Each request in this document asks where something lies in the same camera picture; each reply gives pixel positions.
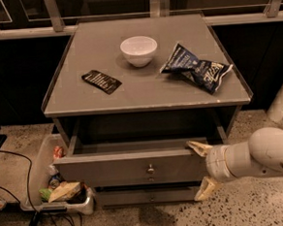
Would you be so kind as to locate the grey drawer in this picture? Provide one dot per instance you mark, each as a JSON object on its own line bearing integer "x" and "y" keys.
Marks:
{"x": 147, "y": 193}
{"x": 140, "y": 148}

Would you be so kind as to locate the grey bottom drawer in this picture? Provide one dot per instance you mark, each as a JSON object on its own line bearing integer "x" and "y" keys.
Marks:
{"x": 147, "y": 193}

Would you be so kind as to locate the white ceramic bowl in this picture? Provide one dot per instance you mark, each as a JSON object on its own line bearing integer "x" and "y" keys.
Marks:
{"x": 139, "y": 51}

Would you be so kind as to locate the yellow snack bag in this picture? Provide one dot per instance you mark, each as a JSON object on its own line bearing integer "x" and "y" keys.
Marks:
{"x": 64, "y": 192}

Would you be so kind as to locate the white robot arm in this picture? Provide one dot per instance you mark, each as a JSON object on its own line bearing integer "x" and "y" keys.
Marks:
{"x": 260, "y": 156}

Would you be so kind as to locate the blue chip bag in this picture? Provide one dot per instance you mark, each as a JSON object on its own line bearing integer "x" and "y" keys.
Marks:
{"x": 206, "y": 74}

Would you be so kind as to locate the metal window railing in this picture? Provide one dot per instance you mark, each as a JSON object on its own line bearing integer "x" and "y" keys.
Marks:
{"x": 23, "y": 18}

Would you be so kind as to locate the white labelled bottle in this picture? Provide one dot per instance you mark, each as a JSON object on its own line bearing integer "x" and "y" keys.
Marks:
{"x": 52, "y": 170}

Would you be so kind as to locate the grey drawer cabinet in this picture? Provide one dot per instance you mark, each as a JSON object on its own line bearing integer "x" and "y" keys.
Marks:
{"x": 96, "y": 46}

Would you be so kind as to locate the black snack packet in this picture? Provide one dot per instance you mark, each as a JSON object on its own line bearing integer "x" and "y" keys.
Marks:
{"x": 101, "y": 81}

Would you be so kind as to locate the dark can in bin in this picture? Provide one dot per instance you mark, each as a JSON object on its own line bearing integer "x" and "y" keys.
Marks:
{"x": 54, "y": 182}

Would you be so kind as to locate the red soda can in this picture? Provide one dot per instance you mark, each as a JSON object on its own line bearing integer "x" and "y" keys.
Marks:
{"x": 58, "y": 152}

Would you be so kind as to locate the grey top drawer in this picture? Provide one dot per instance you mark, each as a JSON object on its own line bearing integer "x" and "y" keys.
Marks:
{"x": 140, "y": 148}

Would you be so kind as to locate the green snack packet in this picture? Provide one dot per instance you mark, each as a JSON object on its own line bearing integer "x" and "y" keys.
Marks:
{"x": 45, "y": 194}

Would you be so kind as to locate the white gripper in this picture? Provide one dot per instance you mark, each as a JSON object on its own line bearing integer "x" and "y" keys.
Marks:
{"x": 216, "y": 162}

